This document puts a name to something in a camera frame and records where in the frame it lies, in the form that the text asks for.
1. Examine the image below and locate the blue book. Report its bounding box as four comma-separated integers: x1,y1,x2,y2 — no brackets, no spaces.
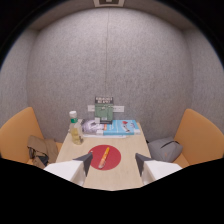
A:
102,119,141,137

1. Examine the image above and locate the orange yellow pen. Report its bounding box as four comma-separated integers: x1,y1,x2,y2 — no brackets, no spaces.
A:
97,146,111,170

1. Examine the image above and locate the tan bag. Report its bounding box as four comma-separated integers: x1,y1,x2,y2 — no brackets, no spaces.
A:
26,134,60,170

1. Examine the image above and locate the red round mat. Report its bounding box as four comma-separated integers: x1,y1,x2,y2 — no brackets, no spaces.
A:
87,144,122,171

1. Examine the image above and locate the orange bench seat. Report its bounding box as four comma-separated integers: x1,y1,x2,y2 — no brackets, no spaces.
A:
172,108,224,169
0,106,64,165

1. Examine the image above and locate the green box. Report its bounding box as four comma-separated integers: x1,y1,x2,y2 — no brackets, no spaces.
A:
93,96,115,125

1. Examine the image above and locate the grey bag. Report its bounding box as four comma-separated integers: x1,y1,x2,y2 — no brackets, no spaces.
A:
147,136,184,163

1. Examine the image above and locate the yellow drink bottle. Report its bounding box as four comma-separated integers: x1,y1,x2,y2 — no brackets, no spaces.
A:
68,110,85,146

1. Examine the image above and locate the ceiling light fixture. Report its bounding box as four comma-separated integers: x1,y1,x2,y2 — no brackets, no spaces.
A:
92,0,126,8

